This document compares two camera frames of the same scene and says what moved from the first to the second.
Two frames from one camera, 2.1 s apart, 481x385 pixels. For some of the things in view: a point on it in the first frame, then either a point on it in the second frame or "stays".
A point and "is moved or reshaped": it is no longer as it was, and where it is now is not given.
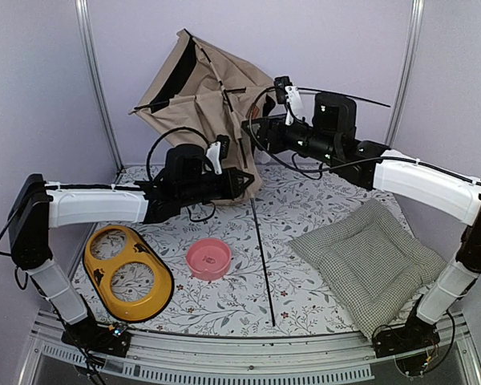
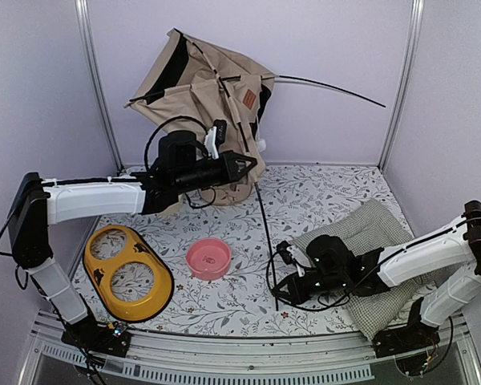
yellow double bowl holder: [100, 271] stays
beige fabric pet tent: [200, 87] is moved or reshaped
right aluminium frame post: [414, 35] stays
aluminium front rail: [243, 358] stays
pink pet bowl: [208, 259] stays
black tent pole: [293, 88] -> [280, 77]
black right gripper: [270, 125] -> [296, 293]
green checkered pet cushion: [375, 267] stays
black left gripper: [232, 188] -> [228, 159]
